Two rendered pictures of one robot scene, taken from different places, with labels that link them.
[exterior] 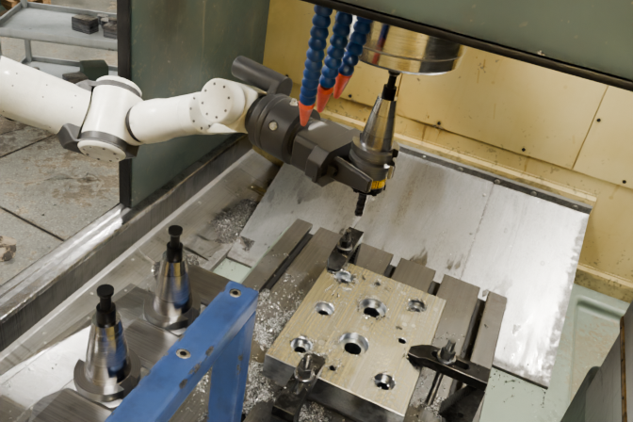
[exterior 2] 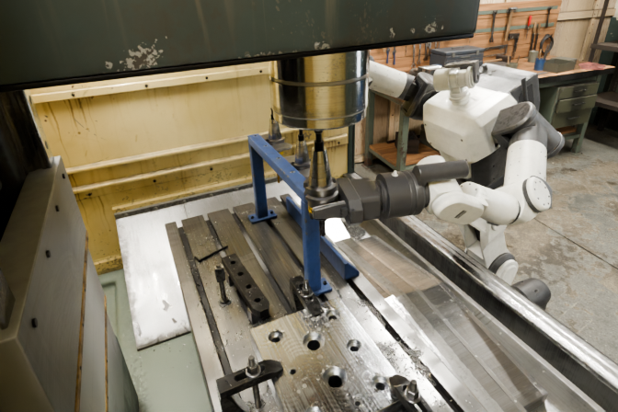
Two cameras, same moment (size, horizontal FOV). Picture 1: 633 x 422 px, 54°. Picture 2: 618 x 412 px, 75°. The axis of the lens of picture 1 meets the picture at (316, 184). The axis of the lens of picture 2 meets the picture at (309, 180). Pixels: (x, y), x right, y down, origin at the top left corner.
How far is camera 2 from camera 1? 1.31 m
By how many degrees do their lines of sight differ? 110
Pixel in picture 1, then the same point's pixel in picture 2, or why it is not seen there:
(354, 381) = (288, 322)
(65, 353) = (462, 320)
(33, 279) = (520, 303)
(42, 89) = (514, 162)
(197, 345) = (292, 174)
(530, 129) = not seen: outside the picture
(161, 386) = (284, 165)
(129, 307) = (509, 375)
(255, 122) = not seen: hidden behind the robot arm
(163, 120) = not seen: hidden behind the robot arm
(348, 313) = (340, 356)
